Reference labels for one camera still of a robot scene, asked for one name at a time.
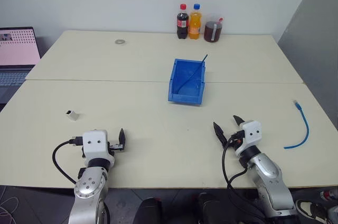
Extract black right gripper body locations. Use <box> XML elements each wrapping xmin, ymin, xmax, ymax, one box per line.
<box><xmin>226</xmin><ymin>129</ymin><xmax>245</xmax><ymax>151</ymax></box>

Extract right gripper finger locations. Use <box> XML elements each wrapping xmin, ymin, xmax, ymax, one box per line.
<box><xmin>212</xmin><ymin>121</ymin><xmax>228</xmax><ymax>148</ymax></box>
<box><xmin>232</xmin><ymin>115</ymin><xmax>246</xmax><ymax>127</ymax></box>

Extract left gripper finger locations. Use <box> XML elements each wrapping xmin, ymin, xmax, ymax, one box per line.
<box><xmin>118</xmin><ymin>128</ymin><xmax>127</xmax><ymax>146</ymax></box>

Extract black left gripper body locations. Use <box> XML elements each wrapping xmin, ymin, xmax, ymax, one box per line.
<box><xmin>107</xmin><ymin>141</ymin><xmax>126</xmax><ymax>156</ymax></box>

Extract blue plastic bin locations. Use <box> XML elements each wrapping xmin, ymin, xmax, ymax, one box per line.
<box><xmin>167</xmin><ymin>58</ymin><xmax>207</xmax><ymax>106</ymax></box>

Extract dark rounded shape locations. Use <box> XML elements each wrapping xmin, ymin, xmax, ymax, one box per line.
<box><xmin>194</xmin><ymin>192</ymin><xmax>238</xmax><ymax>224</ymax></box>
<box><xmin>132</xmin><ymin>197</ymin><xmax>170</xmax><ymax>224</ymax></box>

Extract clear jar dark liquid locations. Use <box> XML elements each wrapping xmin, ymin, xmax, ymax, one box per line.
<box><xmin>203</xmin><ymin>14</ymin><xmax>224</xmax><ymax>43</ymax></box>

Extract black and white shoe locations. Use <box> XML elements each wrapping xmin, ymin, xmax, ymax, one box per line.
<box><xmin>295</xmin><ymin>199</ymin><xmax>331</xmax><ymax>224</ymax></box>

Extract orange soda bottle blue cap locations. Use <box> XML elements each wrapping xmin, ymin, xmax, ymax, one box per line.
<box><xmin>188</xmin><ymin>3</ymin><xmax>203</xmax><ymax>40</ymax></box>

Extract red and white can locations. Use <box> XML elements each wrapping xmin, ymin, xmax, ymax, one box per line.
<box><xmin>320</xmin><ymin>189</ymin><xmax>338</xmax><ymax>203</ymax></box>

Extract cola bottle red cap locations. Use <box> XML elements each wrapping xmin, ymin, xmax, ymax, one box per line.
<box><xmin>176</xmin><ymin>3</ymin><xmax>190</xmax><ymax>40</ymax></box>

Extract grey partition panel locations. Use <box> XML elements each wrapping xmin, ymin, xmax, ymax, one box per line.
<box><xmin>277</xmin><ymin>0</ymin><xmax>338</xmax><ymax>132</ymax></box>

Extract open laptop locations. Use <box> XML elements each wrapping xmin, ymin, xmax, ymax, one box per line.
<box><xmin>0</xmin><ymin>26</ymin><xmax>42</xmax><ymax>105</ymax></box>

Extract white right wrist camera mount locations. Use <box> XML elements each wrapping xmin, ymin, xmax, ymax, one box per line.
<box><xmin>234</xmin><ymin>119</ymin><xmax>262</xmax><ymax>156</ymax></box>

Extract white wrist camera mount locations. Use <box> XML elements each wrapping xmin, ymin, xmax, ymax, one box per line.
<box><xmin>81</xmin><ymin>129</ymin><xmax>116</xmax><ymax>168</ymax></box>
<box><xmin>234</xmin><ymin>119</ymin><xmax>262</xmax><ymax>156</ymax></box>

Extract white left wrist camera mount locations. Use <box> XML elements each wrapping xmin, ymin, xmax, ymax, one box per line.
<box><xmin>81</xmin><ymin>129</ymin><xmax>116</xmax><ymax>168</ymax></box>

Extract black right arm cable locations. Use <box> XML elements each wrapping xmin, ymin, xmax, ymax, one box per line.
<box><xmin>221</xmin><ymin>133</ymin><xmax>265</xmax><ymax>219</ymax></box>

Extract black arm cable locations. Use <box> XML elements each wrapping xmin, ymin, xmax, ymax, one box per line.
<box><xmin>51</xmin><ymin>135</ymin><xmax>86</xmax><ymax>185</ymax></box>
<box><xmin>221</xmin><ymin>133</ymin><xmax>265</xmax><ymax>219</ymax></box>

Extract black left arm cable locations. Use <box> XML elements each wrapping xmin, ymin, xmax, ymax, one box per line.
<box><xmin>51</xmin><ymin>135</ymin><xmax>86</xmax><ymax>185</ymax></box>

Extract blue Ethernet cable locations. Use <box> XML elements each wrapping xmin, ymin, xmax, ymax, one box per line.
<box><xmin>283</xmin><ymin>99</ymin><xmax>310</xmax><ymax>150</ymax></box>

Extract thin white wires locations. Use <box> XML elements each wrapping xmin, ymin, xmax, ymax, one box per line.
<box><xmin>0</xmin><ymin>186</ymin><xmax>21</xmax><ymax>224</ymax></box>

